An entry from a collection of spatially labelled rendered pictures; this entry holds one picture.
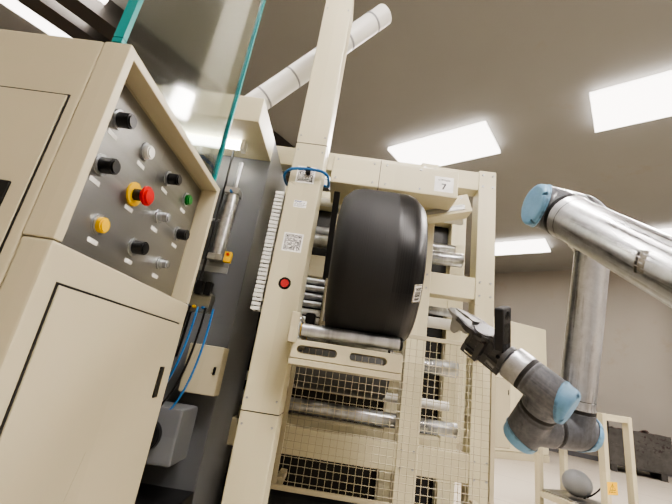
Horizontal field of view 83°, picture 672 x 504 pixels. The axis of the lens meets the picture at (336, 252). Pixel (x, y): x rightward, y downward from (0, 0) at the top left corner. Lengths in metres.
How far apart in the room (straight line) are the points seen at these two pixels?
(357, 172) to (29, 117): 1.35
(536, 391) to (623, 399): 8.10
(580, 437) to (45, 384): 1.14
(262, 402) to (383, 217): 0.73
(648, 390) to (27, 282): 9.04
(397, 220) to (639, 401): 8.17
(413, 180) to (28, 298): 1.56
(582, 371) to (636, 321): 8.14
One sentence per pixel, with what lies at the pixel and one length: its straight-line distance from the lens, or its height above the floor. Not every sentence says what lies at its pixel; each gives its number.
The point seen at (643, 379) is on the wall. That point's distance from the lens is 9.17.
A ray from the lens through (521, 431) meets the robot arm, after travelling 1.13.
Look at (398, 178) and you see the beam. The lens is 1.86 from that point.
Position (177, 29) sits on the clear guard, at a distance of 1.06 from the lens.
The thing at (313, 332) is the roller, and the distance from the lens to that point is 1.28.
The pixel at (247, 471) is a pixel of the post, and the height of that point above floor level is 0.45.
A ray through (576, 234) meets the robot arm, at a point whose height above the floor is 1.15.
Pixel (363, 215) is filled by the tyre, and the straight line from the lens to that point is 1.25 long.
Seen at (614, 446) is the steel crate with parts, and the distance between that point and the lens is 8.04.
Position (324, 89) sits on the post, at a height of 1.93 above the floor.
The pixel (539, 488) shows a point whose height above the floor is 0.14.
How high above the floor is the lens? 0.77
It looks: 18 degrees up
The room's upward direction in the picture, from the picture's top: 9 degrees clockwise
